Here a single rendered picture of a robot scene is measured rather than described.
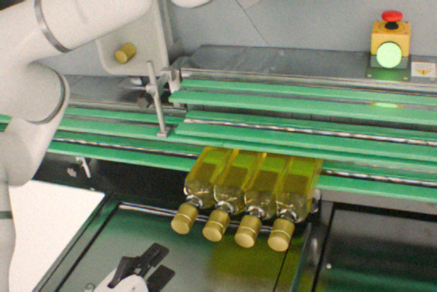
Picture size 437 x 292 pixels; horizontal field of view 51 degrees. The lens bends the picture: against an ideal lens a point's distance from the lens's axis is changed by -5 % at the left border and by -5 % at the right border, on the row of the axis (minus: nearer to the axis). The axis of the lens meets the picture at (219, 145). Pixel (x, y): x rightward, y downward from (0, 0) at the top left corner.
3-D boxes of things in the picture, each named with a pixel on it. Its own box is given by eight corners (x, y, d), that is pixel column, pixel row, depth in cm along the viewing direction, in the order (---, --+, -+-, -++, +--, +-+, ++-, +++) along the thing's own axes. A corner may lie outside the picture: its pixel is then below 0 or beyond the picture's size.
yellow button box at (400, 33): (372, 51, 95) (369, 67, 89) (374, 16, 90) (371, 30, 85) (407, 53, 92) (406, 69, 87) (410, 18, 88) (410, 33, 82)
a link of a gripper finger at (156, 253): (143, 280, 70) (170, 251, 75) (138, 267, 69) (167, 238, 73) (128, 272, 72) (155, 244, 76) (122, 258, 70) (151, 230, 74)
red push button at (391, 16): (379, 33, 86) (380, 16, 84) (381, 25, 89) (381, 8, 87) (402, 33, 85) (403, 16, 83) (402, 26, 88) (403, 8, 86)
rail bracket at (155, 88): (172, 115, 105) (147, 149, 96) (158, 45, 96) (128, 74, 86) (184, 116, 104) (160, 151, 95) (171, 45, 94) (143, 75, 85)
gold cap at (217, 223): (212, 222, 85) (204, 240, 82) (209, 208, 83) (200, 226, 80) (231, 226, 84) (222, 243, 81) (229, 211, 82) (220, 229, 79)
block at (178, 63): (182, 92, 109) (170, 108, 104) (176, 55, 104) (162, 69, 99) (197, 94, 108) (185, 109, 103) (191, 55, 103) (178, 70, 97)
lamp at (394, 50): (376, 62, 88) (375, 69, 86) (378, 40, 85) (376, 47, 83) (400, 63, 86) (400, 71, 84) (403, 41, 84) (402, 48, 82)
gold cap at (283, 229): (275, 231, 81) (268, 250, 78) (273, 216, 79) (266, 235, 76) (295, 234, 80) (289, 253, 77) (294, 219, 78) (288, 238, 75)
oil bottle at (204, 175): (221, 144, 106) (182, 210, 90) (218, 122, 103) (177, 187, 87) (245, 147, 104) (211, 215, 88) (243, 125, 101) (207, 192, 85)
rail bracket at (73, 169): (99, 156, 123) (71, 189, 113) (92, 134, 119) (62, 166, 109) (112, 158, 122) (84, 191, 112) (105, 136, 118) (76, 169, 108)
